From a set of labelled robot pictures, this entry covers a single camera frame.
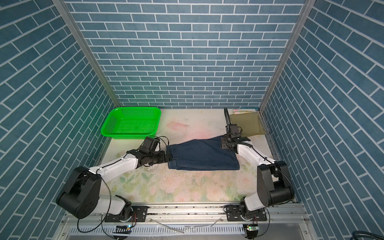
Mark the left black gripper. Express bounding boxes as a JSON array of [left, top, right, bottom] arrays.
[[147, 149, 175, 165]]

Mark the dark navy skirt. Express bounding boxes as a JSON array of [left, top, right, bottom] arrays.
[[167, 136, 240, 171]]

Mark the olive khaki skirt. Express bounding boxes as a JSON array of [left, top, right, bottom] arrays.
[[230, 112, 266, 137]]

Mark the floral pastel skirt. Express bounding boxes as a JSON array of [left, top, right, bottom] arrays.
[[232, 109, 256, 115]]

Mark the green plastic basket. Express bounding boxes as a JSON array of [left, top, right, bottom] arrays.
[[101, 107, 162, 140]]

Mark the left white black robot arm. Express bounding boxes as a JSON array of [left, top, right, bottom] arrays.
[[56, 150, 172, 222]]

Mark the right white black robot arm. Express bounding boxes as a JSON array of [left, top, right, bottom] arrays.
[[221, 137, 295, 221]]

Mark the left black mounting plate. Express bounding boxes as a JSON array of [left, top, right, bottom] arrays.
[[105, 206, 148, 223]]

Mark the black mounting plate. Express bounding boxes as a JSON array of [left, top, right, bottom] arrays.
[[105, 206, 148, 223], [223, 203, 267, 222]]

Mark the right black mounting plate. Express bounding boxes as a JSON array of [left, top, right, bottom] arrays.
[[223, 203, 267, 222]]

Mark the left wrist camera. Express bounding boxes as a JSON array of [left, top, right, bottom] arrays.
[[139, 137, 161, 154]]

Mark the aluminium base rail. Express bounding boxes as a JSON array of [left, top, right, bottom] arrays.
[[59, 202, 312, 236]]

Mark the white slotted cable duct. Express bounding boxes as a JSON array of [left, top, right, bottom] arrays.
[[69, 224, 245, 237]]

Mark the right aluminium corner post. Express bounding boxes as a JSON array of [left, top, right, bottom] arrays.
[[259, 0, 316, 114]]

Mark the aluminium corner post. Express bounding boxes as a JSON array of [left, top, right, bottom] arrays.
[[259, 0, 316, 114], [52, 0, 121, 107]]

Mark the left aluminium corner post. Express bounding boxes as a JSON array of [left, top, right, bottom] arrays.
[[52, 0, 121, 107]]

